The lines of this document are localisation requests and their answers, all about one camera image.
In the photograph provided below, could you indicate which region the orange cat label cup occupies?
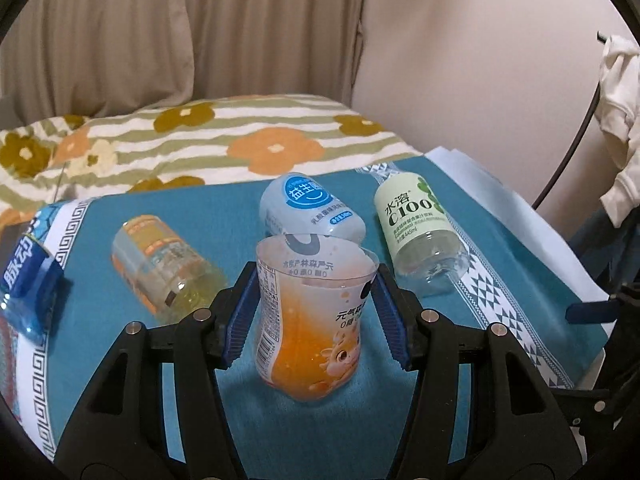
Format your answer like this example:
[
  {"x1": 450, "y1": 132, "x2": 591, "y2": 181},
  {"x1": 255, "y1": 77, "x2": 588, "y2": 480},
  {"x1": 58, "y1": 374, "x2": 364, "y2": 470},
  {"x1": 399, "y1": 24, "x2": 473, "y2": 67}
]
[{"x1": 255, "y1": 234, "x2": 378, "y2": 402}]

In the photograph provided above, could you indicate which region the yellow orange label cup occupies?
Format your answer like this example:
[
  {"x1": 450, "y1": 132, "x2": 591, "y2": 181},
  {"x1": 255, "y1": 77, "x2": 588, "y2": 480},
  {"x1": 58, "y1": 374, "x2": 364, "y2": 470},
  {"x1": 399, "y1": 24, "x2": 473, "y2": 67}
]
[{"x1": 111, "y1": 214, "x2": 227, "y2": 325}]

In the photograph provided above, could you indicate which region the green C100 label cup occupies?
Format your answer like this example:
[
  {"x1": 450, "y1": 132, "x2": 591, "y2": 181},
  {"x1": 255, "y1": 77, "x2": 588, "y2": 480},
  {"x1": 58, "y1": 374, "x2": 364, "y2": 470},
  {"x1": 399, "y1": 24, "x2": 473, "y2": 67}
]
[{"x1": 358, "y1": 162, "x2": 470, "y2": 297}]

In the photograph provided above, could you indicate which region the blue label bottle cup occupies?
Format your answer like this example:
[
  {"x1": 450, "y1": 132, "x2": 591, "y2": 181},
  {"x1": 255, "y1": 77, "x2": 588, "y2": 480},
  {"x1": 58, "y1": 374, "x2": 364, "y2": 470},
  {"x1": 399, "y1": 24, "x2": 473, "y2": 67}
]
[{"x1": 1, "y1": 233, "x2": 64, "y2": 346}]

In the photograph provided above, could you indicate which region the white blue label cup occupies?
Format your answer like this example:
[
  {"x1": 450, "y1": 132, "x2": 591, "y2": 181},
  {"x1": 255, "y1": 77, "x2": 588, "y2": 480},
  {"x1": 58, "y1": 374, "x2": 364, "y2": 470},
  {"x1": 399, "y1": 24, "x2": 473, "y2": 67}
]
[{"x1": 259, "y1": 172, "x2": 367, "y2": 244}]

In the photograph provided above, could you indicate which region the teal patterned tablecloth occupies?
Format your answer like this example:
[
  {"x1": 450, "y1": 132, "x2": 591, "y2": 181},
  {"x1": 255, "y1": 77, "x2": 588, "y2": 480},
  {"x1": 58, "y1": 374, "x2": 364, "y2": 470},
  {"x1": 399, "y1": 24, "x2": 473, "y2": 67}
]
[{"x1": 1, "y1": 148, "x2": 611, "y2": 479}]

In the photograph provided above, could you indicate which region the white garment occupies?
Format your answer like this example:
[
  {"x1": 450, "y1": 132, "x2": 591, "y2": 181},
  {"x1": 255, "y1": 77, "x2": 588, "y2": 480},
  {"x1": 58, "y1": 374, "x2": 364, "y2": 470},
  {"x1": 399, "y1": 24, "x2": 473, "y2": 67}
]
[{"x1": 596, "y1": 35, "x2": 639, "y2": 228}]

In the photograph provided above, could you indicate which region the floral striped quilt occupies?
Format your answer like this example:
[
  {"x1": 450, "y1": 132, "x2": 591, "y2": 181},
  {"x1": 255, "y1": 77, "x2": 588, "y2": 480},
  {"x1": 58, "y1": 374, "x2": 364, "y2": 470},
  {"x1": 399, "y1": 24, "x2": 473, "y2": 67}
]
[{"x1": 1, "y1": 94, "x2": 419, "y2": 226}]

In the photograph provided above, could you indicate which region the beige curtain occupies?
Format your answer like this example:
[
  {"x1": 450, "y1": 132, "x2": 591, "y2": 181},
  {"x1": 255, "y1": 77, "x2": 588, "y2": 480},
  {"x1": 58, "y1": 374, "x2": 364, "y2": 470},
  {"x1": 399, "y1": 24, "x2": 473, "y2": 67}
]
[{"x1": 1, "y1": 0, "x2": 363, "y2": 125}]

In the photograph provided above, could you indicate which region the black cable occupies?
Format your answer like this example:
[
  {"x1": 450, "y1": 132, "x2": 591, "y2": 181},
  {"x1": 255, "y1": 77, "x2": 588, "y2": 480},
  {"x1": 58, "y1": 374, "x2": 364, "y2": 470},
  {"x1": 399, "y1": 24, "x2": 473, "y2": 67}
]
[{"x1": 530, "y1": 30, "x2": 609, "y2": 212}]

